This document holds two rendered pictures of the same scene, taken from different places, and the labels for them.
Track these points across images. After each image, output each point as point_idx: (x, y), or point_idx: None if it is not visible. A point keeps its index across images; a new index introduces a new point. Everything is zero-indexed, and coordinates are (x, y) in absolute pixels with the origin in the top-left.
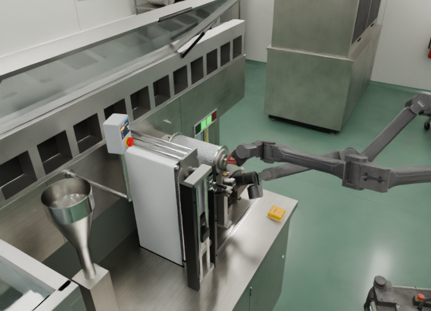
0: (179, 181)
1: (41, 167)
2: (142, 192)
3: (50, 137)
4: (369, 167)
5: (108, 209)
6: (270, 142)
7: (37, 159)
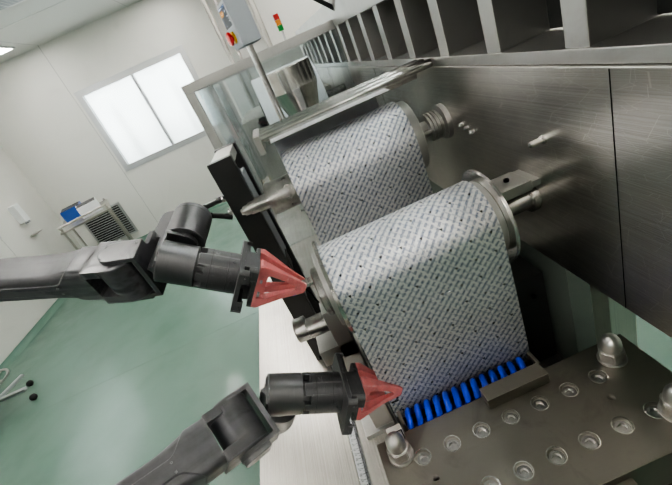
0: None
1: (369, 46)
2: None
3: (364, 10)
4: None
5: (439, 188)
6: (111, 250)
7: (364, 33)
